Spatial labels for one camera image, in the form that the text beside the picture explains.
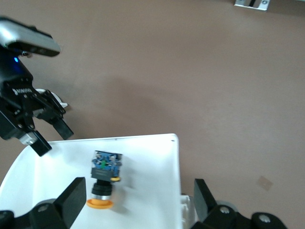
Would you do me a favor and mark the yellow push button switch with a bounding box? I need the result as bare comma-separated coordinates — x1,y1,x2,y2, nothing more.
86,150,123,210

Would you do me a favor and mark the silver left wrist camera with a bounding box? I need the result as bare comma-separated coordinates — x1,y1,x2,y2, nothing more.
0,16,61,58

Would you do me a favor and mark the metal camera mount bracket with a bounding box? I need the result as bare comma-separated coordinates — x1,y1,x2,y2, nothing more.
233,0,271,11

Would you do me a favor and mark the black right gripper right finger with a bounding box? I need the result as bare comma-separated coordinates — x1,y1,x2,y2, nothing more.
190,178,289,229

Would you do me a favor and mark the white drawer cabinet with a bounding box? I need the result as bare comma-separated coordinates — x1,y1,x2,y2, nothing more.
180,193,200,229

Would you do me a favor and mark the white plastic drawer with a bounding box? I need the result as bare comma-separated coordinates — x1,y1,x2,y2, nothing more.
0,133,181,229

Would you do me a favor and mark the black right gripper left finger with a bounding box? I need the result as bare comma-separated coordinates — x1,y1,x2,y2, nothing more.
0,176,87,229

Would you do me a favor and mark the brown tape patch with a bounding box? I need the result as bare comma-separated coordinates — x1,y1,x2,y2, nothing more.
256,176,274,191

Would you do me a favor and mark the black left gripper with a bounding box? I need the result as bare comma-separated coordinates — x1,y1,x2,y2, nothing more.
0,47,75,157

